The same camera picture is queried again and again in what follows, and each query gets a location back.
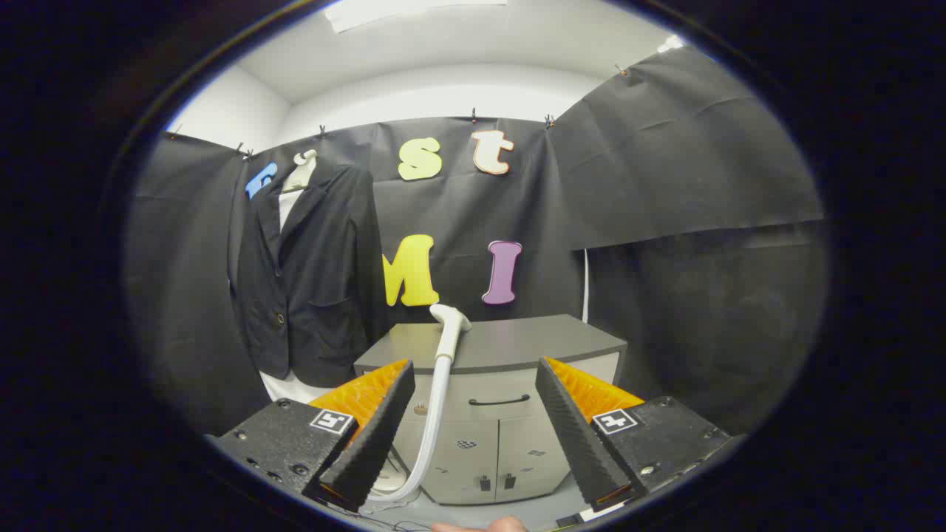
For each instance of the black backdrop cloth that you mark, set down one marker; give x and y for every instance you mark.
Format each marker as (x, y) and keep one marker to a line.
(665, 185)

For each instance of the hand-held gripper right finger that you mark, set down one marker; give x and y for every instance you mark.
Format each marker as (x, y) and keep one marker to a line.
(573, 436)

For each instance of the long ceiling light panel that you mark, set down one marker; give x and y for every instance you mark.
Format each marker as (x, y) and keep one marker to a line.
(414, 11)

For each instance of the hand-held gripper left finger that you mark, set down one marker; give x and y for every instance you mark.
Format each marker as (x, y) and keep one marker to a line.
(377, 443)

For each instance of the black suit jacket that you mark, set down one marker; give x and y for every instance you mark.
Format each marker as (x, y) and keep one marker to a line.
(318, 281)

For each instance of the small ceiling light panel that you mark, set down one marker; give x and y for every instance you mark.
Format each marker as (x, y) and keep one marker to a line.
(671, 43)

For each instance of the cream plastic clothes hanger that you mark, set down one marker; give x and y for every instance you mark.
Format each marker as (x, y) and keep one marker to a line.
(299, 177)

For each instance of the white garment steamer head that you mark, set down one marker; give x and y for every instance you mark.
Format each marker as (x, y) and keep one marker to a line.
(449, 336)

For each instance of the grey cabinet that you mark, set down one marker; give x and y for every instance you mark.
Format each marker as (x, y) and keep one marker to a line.
(502, 343)

